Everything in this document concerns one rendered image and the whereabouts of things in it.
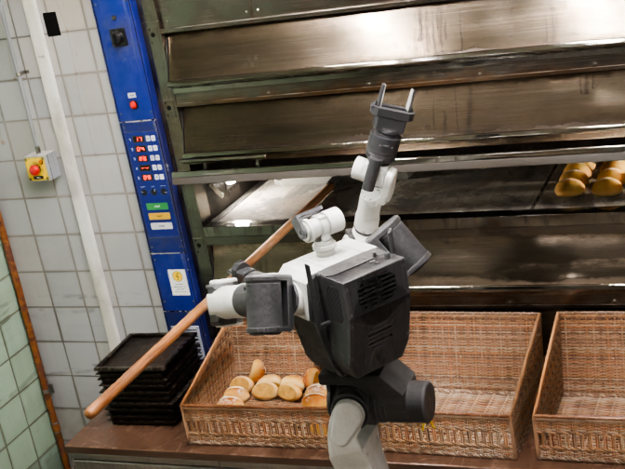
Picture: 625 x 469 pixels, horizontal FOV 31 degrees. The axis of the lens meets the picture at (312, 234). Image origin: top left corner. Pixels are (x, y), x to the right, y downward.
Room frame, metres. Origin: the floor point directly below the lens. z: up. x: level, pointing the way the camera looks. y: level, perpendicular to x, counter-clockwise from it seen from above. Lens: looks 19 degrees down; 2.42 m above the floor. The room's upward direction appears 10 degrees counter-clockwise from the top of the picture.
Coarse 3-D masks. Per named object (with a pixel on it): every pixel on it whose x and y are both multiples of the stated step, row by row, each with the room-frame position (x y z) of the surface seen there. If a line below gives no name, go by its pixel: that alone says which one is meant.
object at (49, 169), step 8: (48, 152) 4.16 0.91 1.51; (24, 160) 4.15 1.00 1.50; (32, 160) 4.14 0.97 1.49; (48, 160) 4.13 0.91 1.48; (56, 160) 4.17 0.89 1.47; (40, 168) 4.13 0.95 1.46; (48, 168) 4.12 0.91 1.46; (56, 168) 4.16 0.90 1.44; (32, 176) 4.15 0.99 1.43; (40, 176) 4.13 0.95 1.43; (48, 176) 4.12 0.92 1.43; (56, 176) 4.15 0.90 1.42
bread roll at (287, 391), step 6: (282, 384) 3.65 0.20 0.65; (288, 384) 3.63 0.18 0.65; (294, 384) 3.63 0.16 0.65; (282, 390) 3.64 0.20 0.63; (288, 390) 3.62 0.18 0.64; (294, 390) 3.60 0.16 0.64; (300, 390) 3.61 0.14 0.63; (282, 396) 3.63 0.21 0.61; (288, 396) 3.61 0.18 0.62; (294, 396) 3.60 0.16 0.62; (300, 396) 3.60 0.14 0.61
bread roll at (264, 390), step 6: (258, 384) 3.68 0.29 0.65; (264, 384) 3.67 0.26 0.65; (270, 384) 3.67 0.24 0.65; (252, 390) 3.68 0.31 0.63; (258, 390) 3.67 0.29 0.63; (264, 390) 3.66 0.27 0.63; (270, 390) 3.66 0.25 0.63; (276, 390) 3.66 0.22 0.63; (258, 396) 3.66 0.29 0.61; (264, 396) 3.65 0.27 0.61; (270, 396) 3.65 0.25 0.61
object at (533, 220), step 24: (384, 216) 3.70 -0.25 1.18; (408, 216) 3.65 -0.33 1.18; (432, 216) 3.61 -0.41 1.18; (456, 216) 3.56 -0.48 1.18; (480, 216) 3.52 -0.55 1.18; (504, 216) 3.48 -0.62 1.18; (528, 216) 3.45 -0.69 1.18; (552, 216) 3.41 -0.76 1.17; (576, 216) 3.38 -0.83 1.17; (600, 216) 3.35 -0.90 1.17; (624, 216) 3.32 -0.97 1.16
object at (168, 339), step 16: (320, 192) 4.01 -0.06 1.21; (304, 208) 3.85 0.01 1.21; (288, 224) 3.71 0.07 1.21; (272, 240) 3.58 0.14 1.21; (256, 256) 3.46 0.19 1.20; (192, 320) 3.04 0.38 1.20; (176, 336) 2.95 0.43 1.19; (160, 352) 2.87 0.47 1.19; (144, 368) 2.79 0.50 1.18; (112, 384) 2.68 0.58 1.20; (128, 384) 2.72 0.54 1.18; (96, 400) 2.60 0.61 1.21; (112, 400) 2.64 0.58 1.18
